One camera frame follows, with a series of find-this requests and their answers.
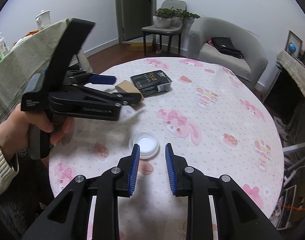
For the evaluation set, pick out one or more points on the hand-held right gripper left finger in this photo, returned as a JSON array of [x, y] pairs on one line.
[[135, 172]]

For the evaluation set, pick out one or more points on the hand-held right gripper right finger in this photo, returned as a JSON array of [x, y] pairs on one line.
[[170, 172]]

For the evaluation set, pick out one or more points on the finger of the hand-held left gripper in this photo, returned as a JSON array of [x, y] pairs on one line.
[[102, 80], [128, 100]]

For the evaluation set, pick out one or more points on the white round plastic lid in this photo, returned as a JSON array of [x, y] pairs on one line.
[[148, 142]]

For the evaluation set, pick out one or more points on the person's left forearm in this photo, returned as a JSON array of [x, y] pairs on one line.
[[2, 167]]

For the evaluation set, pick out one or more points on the person's left hand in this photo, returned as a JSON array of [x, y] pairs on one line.
[[20, 125]]

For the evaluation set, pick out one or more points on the black packet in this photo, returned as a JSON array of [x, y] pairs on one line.
[[147, 80]]

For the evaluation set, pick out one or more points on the white lidded mug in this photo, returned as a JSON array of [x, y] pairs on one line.
[[43, 20]]

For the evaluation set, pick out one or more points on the orange object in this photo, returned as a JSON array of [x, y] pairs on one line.
[[32, 33]]

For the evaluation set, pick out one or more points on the green table cloth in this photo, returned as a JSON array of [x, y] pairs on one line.
[[22, 62]]

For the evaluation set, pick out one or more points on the flat cardboard box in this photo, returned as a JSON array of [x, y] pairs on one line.
[[140, 47]]

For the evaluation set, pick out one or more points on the pink printed tablecloth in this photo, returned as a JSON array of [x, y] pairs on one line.
[[205, 135]]

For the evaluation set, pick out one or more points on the grey green door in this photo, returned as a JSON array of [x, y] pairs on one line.
[[135, 10]]

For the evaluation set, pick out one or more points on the potted plant in white pot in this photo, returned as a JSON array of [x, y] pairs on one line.
[[162, 22]]

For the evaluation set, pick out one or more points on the pink cloth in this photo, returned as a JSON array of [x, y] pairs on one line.
[[210, 42]]

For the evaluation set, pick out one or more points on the grey dining chair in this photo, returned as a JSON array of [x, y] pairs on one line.
[[173, 5]]

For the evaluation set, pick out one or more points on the potted plant in grey pot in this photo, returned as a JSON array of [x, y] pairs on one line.
[[187, 15]]

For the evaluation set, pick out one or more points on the grey armchair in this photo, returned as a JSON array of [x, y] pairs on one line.
[[227, 61]]

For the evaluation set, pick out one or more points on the black handbag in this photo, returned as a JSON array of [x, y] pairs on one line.
[[226, 46]]

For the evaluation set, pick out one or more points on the white cloth on floor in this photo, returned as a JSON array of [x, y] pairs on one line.
[[281, 127]]

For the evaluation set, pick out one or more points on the white framed panel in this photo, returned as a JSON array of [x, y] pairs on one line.
[[285, 210]]

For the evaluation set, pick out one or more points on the beige fringed desk cloth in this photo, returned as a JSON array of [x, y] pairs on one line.
[[292, 62]]

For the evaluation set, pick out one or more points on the small blue globe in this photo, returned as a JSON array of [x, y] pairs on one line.
[[292, 48]]

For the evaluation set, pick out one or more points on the white desk frame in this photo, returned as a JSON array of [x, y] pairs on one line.
[[296, 147]]

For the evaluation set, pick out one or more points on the picture frame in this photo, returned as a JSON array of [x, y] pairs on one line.
[[296, 37]]

